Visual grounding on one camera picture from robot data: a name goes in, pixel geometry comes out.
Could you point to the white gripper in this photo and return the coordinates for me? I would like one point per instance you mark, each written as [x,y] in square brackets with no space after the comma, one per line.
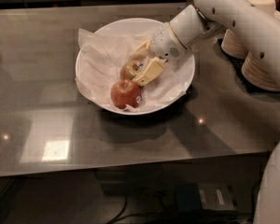
[165,43]

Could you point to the red-yellow apple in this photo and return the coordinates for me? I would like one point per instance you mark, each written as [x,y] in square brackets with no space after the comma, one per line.
[131,69]

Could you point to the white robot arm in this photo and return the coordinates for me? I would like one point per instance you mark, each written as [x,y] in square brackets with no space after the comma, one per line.
[201,19]

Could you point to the white bowl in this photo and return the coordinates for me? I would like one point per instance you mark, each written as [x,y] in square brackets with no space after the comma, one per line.
[183,69]

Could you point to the front red apple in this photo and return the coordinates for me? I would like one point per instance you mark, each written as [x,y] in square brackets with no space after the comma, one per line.
[126,92]

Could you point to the white paper liner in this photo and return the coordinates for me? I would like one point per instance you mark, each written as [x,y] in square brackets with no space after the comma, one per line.
[99,59]

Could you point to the rear paper plate stack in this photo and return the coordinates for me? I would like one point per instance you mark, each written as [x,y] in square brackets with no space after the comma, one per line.
[232,45]

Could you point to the paper plate stack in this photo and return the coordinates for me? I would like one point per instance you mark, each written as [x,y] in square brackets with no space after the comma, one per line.
[232,45]
[258,72]

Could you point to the front paper plate stack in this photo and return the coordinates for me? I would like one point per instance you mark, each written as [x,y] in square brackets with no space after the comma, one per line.
[258,72]

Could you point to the stack of white cups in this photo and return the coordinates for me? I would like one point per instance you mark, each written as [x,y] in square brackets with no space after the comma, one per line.
[268,6]

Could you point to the dark box under table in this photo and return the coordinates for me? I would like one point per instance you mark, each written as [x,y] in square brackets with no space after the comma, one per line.
[213,197]

